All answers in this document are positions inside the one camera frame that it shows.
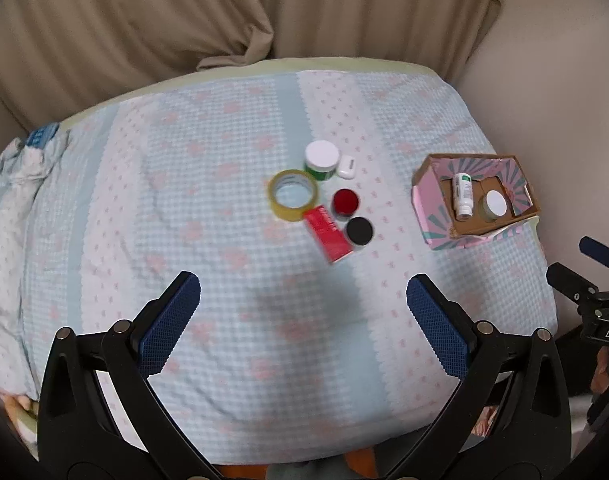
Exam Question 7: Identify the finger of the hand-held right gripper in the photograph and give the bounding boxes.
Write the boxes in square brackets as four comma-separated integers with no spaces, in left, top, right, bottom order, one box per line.
[545,262,599,306]
[579,236,609,268]

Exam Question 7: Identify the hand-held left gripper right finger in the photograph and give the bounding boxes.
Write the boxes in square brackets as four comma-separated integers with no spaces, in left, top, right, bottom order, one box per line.
[384,274,572,480]

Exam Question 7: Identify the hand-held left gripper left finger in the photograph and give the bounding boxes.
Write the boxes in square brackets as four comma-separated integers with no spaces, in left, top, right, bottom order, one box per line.
[37,271,220,480]

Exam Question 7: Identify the pink printed cardboard box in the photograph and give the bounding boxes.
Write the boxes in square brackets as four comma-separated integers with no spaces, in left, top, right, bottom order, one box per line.
[411,152,541,252]

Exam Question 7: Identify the small black lid jar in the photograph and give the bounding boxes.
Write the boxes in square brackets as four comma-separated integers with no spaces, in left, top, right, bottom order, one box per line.
[345,216,375,252]

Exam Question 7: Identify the red carton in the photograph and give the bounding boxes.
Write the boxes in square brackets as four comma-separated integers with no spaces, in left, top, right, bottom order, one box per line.
[303,205,354,264]

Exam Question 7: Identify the red lid round tin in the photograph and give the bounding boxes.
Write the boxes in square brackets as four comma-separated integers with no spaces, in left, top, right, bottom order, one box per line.
[331,188,361,221]

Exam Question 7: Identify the yellow tape roll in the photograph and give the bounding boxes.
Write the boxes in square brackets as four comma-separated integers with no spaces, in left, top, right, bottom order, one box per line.
[268,170,319,222]

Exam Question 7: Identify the green jar white lid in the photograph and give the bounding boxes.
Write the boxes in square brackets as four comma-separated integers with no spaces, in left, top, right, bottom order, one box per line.
[304,140,340,182]

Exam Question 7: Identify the glass jar white lid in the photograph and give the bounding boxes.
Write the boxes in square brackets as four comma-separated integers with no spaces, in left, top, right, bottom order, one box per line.
[478,189,509,222]

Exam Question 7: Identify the blue pink checked blanket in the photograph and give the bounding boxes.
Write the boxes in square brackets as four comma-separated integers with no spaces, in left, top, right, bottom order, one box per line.
[0,67,560,461]

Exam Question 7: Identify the white bottle green label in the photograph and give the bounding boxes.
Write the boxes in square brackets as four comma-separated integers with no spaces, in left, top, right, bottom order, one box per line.
[451,172,474,221]

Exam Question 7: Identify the orange cloth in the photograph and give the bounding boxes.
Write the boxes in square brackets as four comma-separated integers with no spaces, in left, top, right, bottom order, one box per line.
[344,447,380,480]

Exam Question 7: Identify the blue patterned packet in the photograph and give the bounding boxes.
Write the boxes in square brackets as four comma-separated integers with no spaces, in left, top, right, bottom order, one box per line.
[27,124,60,148]

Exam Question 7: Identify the light green bed sheet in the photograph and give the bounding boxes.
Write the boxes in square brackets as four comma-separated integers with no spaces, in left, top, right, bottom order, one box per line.
[54,56,450,128]

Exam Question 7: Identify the beige curtain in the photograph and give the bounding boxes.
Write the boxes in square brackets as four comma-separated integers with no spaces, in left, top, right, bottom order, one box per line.
[0,0,505,131]

